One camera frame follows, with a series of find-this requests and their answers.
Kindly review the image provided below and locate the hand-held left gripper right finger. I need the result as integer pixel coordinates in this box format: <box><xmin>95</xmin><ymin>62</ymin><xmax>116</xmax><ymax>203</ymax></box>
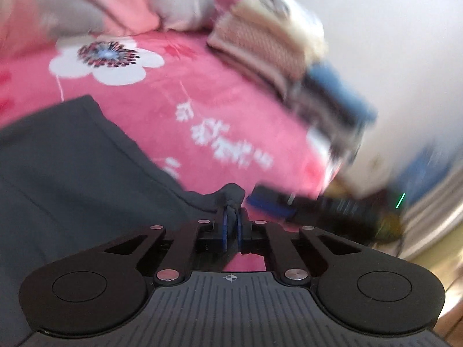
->
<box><xmin>237</xmin><ymin>208</ymin><xmax>367</xmax><ymax>287</ymax></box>

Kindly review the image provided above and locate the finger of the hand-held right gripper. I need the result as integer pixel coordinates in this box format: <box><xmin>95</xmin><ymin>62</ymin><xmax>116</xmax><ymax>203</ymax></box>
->
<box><xmin>247</xmin><ymin>184</ymin><xmax>298</xmax><ymax>222</ymax></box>

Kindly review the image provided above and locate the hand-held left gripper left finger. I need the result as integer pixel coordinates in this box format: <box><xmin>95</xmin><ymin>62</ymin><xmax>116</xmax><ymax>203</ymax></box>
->
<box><xmin>103</xmin><ymin>206</ymin><xmax>230</xmax><ymax>287</ymax></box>

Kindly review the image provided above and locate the dark grey garment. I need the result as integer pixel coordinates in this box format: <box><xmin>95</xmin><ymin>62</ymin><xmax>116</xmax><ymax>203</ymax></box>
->
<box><xmin>0</xmin><ymin>95</ymin><xmax>247</xmax><ymax>337</ymax></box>

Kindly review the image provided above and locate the dark striped folded cloth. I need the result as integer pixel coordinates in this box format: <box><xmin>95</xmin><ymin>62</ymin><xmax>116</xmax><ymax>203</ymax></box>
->
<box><xmin>287</xmin><ymin>80</ymin><xmax>364</xmax><ymax>152</ymax></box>

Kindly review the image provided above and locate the pink floral bed sheet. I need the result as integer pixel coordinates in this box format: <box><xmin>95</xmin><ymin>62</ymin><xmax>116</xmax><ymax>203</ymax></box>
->
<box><xmin>0</xmin><ymin>0</ymin><xmax>341</xmax><ymax>272</ymax></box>

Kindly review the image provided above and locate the blue folded cloth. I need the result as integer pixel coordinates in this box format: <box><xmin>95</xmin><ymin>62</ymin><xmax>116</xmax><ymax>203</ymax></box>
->
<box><xmin>307</xmin><ymin>61</ymin><xmax>377</xmax><ymax>128</ymax></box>

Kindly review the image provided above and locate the beige patterned folded cloth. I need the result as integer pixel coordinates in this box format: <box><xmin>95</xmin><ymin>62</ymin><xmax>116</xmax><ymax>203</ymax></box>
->
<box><xmin>206</xmin><ymin>0</ymin><xmax>326</xmax><ymax>93</ymax></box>

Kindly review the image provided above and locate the white folded cloth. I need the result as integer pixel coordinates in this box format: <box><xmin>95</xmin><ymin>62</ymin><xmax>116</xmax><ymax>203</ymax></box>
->
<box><xmin>258</xmin><ymin>0</ymin><xmax>326</xmax><ymax>47</ymax></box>

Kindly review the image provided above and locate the pink quilt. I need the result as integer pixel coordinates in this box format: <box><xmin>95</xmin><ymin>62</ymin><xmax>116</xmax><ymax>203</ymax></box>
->
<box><xmin>0</xmin><ymin>0</ymin><xmax>218</xmax><ymax>46</ymax></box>

